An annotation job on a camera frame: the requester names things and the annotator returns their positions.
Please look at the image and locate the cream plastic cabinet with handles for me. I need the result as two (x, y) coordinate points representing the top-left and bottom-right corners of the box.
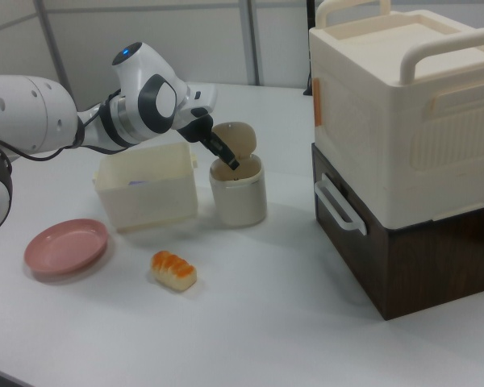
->
(308, 0), (484, 230)

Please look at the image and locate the pink plastic plate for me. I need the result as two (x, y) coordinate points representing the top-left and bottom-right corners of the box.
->
(23, 218), (109, 277)

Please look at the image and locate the black camera pole with clamp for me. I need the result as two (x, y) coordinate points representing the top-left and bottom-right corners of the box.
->
(304, 0), (316, 97)

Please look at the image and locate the orange glazed bread loaf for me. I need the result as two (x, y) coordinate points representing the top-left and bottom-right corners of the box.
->
(150, 250), (198, 292)

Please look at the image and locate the cream swing-lid trash can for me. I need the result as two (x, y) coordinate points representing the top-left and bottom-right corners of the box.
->
(208, 120), (267, 227)

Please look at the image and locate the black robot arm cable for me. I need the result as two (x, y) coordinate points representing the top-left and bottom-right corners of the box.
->
(0, 90), (124, 160)

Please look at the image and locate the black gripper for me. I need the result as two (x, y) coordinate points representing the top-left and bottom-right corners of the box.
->
(179, 114), (242, 170)

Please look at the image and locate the dark brown wooden drawer box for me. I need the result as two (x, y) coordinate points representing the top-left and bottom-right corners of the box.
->
(311, 143), (484, 322)

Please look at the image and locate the cream plastic storage bin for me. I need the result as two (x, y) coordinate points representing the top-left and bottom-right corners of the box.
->
(94, 141), (199, 233)

